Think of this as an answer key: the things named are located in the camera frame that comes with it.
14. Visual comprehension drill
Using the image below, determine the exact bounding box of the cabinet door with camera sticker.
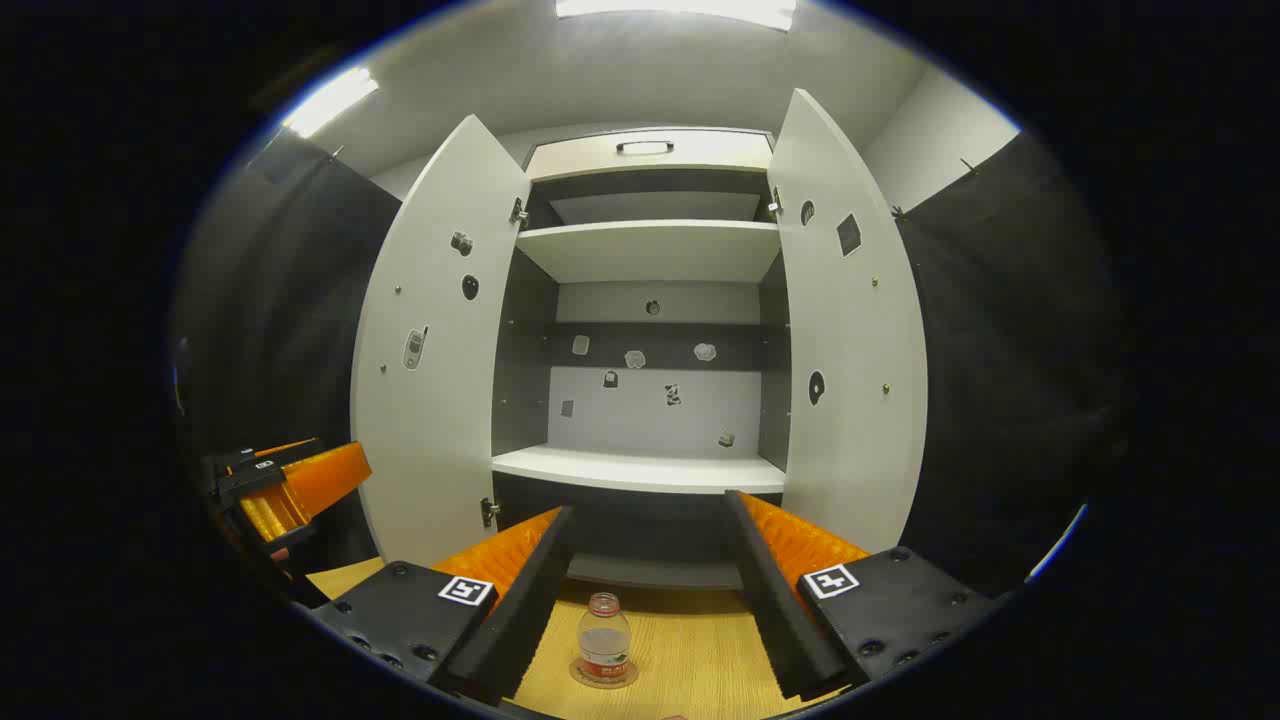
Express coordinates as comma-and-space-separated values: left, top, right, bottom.
350, 113, 531, 568

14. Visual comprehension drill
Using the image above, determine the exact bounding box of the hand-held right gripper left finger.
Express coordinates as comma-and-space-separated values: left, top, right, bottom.
305, 505, 578, 701

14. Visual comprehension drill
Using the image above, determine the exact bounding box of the white cabinet drawer front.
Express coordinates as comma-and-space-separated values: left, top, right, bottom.
523, 128, 777, 184

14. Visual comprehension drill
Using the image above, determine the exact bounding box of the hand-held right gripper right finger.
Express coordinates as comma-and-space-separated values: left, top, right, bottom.
724, 489, 1004, 703

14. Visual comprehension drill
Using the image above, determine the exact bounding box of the white cabinet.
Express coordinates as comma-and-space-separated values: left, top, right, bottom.
488, 125, 793, 591

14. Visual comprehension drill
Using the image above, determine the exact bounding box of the cabinet door with headphones sticker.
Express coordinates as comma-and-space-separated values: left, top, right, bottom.
765, 88, 929, 556

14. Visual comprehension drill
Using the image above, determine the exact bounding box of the clear plastic bottle red label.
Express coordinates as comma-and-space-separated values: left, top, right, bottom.
578, 592, 633, 683

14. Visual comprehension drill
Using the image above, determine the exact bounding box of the ceiling light panel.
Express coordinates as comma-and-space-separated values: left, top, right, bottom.
555, 0, 799, 31
280, 66, 381, 139

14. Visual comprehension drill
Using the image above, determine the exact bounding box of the round wooden coaster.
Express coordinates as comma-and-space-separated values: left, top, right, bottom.
570, 655, 639, 690

